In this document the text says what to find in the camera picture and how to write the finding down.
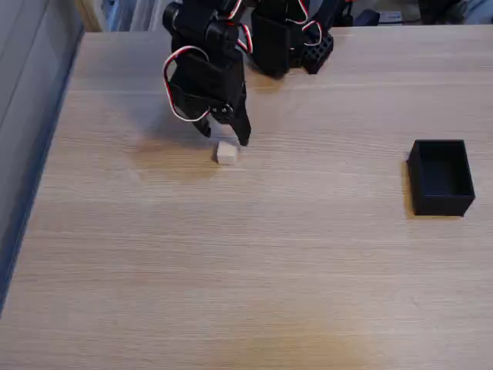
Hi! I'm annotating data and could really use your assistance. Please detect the white stacked panels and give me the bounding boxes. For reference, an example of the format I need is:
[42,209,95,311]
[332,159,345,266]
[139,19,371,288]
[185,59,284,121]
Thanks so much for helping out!
[129,0,170,32]

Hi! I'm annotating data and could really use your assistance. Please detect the blue grey fabric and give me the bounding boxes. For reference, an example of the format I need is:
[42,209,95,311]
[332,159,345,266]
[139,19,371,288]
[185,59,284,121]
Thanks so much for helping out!
[461,0,493,25]

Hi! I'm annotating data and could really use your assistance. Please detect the white cube block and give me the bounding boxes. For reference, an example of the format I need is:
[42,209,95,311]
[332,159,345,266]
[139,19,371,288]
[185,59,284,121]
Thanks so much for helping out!
[216,140,238,167]

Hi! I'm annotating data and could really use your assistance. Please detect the light wooden frame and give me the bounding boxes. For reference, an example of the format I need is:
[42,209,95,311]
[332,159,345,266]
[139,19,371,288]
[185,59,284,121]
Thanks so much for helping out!
[75,0,105,33]

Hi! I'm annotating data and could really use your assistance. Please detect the dark blue object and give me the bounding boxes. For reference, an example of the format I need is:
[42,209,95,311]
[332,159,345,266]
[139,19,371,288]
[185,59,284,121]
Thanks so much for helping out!
[354,9,381,27]

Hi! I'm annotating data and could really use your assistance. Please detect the white red servo cable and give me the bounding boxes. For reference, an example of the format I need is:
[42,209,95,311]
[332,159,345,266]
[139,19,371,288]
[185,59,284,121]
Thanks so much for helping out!
[285,0,324,42]
[162,45,212,123]

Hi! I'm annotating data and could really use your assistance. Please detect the black open box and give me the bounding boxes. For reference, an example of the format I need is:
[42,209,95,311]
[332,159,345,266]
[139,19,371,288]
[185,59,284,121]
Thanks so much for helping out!
[407,139,477,217]

